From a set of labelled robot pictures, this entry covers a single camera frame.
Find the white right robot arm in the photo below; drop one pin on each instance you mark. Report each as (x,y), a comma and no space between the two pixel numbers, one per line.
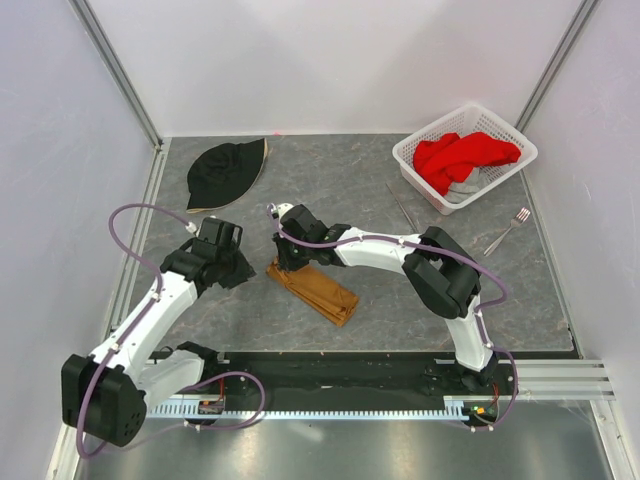
(444,277)

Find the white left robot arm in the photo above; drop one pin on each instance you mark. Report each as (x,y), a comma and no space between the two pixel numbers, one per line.
(107,393)

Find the grey cloth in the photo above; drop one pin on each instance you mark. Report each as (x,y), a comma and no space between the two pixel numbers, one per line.
(460,191)

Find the black bucket hat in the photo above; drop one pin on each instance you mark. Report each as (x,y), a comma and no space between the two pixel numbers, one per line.
(223,174)

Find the orange cloth napkin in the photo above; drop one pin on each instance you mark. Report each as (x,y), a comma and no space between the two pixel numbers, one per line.
(326,296)

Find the white plastic basket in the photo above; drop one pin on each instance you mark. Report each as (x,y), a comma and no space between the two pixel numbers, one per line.
(464,121)

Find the red cloth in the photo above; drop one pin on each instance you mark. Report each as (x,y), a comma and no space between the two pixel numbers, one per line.
(452,158)

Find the silver knife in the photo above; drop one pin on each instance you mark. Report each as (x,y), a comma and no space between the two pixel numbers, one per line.
(402,208)

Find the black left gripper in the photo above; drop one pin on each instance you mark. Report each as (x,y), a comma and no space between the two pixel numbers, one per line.
(243,270)

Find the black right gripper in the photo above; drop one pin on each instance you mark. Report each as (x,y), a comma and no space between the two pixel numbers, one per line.
(286,262)

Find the right aluminium frame post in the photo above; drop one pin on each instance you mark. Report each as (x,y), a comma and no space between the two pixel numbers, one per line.
(577,25)

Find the slotted cable duct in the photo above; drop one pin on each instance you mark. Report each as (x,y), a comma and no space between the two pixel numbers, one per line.
(198,408)

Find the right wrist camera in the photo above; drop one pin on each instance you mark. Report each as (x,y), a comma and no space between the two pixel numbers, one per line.
(283,208)

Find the aluminium front rail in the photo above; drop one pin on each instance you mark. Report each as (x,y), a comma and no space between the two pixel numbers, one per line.
(559,380)

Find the left aluminium frame post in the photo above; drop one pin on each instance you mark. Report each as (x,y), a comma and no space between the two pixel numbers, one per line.
(101,42)

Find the silver fork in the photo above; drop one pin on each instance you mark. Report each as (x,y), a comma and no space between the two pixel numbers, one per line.
(515,222)

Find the aluminium frame post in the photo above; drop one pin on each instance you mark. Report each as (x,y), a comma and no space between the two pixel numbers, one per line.
(101,42)
(577,25)

